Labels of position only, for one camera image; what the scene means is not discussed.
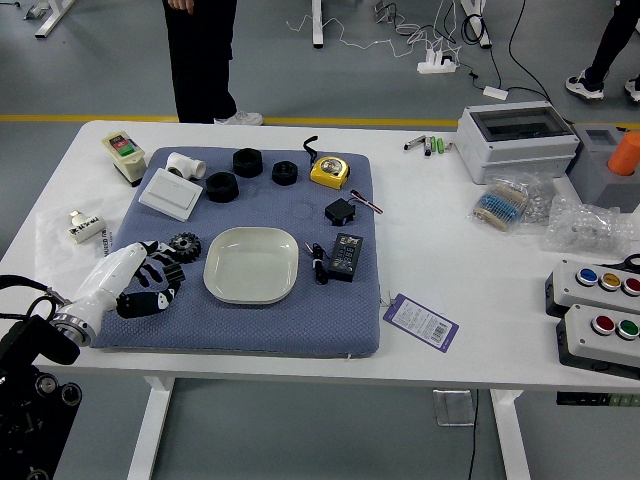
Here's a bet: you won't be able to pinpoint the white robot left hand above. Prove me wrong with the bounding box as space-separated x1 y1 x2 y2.
69 239 186 329

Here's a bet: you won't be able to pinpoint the big black gear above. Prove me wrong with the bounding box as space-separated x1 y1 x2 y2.
168 232 202 261

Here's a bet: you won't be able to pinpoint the big black plastic nut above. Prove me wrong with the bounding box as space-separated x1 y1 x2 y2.
231 147 264 179
205 171 238 203

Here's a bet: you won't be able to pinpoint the small black plastic nut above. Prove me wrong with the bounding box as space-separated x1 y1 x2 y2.
271 160 300 187

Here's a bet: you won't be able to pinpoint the grey three-button control box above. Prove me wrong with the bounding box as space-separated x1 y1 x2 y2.
544 258 640 319

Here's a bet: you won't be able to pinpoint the grey two-button control box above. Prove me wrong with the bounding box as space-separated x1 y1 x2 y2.
555 303 640 379

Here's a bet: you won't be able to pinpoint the white labelled adapter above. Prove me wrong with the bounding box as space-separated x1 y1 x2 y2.
67 209 105 245

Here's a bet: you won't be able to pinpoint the clear plastic bag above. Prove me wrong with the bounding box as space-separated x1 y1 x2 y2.
34 197 121 289

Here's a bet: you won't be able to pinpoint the white pipe tee fitting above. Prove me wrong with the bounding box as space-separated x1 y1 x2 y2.
165 151 208 181

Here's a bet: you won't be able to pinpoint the white square dish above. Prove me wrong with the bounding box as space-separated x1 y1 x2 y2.
202 226 301 307

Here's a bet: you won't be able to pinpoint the blue-grey quilted mat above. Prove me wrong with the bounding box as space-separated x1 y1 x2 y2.
93 145 382 359

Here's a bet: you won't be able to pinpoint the white table leg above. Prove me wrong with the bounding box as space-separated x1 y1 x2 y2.
489 389 532 480
127 375 176 480

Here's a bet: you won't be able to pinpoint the person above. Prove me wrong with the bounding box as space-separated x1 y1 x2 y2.
566 0 640 104
162 0 264 126

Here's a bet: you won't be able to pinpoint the black digital display meter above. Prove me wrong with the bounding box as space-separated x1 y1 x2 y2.
324 232 365 283

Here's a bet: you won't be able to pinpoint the yellow tape measure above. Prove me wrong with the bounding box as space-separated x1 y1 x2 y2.
301 135 352 190

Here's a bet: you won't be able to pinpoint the white background desk leg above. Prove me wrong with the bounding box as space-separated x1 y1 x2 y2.
459 0 494 49
34 0 76 40
311 0 325 49

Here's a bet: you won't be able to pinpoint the purple paper tag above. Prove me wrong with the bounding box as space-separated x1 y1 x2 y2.
382 292 460 355

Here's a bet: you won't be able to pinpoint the white power strip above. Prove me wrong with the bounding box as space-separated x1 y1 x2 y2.
417 49 459 75

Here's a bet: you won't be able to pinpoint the bag of blue resistors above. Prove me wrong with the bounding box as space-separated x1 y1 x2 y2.
469 172 531 234

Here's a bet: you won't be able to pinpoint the clear bag of screws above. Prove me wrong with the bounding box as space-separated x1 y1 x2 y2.
519 174 561 226

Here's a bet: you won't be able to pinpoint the bubble wrap bag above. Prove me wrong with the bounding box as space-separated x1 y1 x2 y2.
539 194 640 259

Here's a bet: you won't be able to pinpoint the grey foam block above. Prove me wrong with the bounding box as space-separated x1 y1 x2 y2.
565 123 640 214

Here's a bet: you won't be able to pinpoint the black table control panel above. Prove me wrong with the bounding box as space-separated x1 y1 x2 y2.
556 392 640 407

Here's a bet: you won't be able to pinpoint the orange cylinder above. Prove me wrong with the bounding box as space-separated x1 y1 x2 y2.
607 130 640 177

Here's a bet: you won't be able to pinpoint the white wall switch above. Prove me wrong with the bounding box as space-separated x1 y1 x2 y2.
138 167 205 222

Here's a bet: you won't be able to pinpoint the cream red-green push-button switch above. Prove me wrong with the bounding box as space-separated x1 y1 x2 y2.
101 131 147 188

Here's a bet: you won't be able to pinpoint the black probe cable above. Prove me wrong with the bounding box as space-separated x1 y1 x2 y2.
304 241 331 286

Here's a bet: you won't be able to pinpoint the black module with red wires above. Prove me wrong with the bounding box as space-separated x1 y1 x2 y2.
323 188 385 227

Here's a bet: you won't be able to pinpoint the clear under-table bracket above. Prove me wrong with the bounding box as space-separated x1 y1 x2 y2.
432 389 475 427

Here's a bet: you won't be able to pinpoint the white floor cable tangle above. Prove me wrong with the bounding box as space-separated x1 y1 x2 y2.
285 0 464 64

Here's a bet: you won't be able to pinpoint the black under-table cable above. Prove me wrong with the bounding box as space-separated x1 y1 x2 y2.
467 389 480 480

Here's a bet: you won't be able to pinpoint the grey electrical enclosure box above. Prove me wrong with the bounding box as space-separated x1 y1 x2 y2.
455 101 581 185

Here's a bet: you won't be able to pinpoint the black floor cable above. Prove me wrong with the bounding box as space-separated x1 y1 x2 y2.
462 0 556 109

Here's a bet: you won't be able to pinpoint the black-handled scissors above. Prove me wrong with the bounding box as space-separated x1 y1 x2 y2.
599 253 640 274

